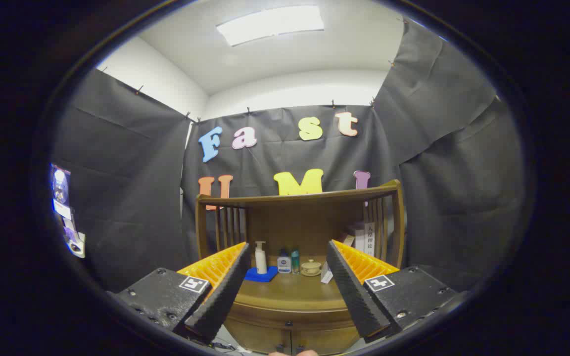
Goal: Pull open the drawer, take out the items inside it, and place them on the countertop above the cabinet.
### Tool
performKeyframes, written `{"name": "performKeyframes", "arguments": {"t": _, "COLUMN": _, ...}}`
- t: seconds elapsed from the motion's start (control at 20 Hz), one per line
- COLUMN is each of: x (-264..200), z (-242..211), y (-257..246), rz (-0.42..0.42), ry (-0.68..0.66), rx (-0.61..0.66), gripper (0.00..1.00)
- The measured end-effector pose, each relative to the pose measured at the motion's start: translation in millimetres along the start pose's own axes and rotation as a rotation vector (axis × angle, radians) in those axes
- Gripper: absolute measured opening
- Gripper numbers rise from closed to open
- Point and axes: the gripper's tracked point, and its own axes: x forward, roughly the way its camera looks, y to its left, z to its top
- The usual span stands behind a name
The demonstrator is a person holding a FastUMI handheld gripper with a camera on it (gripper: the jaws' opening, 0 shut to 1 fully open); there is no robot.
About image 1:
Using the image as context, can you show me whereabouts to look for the wooden cabinet door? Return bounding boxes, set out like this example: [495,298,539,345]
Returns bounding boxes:
[223,316,291,356]
[291,329,360,356]

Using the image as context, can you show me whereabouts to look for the blue folded cloth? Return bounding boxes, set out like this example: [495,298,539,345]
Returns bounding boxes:
[244,266,279,283]

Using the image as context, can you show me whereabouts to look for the plain white book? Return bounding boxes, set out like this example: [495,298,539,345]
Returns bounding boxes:
[348,223,366,253]

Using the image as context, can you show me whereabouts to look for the white pump bottle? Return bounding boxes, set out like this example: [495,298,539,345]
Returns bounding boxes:
[254,241,268,274]

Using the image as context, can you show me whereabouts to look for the purple and white book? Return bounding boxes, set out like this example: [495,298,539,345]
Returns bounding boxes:
[321,235,355,284]

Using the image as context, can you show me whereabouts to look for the black floor cables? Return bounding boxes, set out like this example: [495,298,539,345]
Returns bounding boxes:
[211,340,251,355]

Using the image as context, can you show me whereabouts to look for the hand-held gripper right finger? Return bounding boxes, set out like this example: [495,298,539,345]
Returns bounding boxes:
[326,240,459,342]

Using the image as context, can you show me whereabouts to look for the wall poster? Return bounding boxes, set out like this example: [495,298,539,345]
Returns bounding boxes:
[50,164,72,218]

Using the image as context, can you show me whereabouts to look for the wooden countertop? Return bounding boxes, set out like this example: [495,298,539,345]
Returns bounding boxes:
[226,255,360,314]

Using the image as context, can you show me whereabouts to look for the brown wooden cabinet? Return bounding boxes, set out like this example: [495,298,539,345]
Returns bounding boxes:
[195,179,405,356]

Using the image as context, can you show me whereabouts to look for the white book lettered spine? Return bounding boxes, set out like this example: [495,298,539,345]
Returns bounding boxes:
[364,222,376,257]

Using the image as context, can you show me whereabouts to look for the white wall holder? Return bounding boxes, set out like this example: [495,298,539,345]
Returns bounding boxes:
[62,218,87,259]

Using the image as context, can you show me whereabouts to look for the brown wooden drawer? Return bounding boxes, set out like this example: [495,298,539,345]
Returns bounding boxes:
[228,311,357,331]

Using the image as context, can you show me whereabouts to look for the ceiling light panel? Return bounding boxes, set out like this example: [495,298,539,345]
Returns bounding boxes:
[216,5,325,47]

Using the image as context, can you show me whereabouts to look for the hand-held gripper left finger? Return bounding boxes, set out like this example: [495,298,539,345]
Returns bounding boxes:
[108,241,251,344]

